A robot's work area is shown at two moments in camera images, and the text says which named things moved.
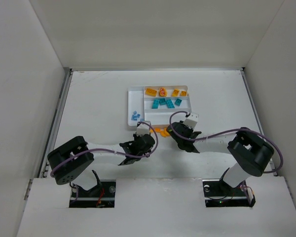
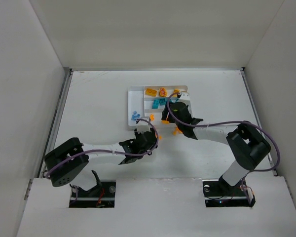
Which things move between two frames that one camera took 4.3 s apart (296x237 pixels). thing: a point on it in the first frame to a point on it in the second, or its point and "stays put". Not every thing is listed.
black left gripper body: (146, 139) stays put
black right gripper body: (176, 129) to (171, 113)
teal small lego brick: (162, 101) stays put
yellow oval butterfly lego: (163, 92) stays put
